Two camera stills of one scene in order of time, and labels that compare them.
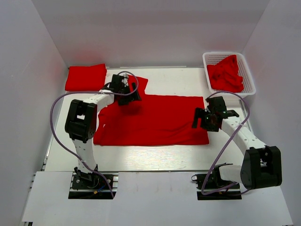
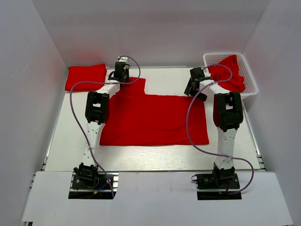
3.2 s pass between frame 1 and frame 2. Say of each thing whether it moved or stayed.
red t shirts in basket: stayed
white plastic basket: stayed
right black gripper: moved
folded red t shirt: stayed
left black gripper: moved
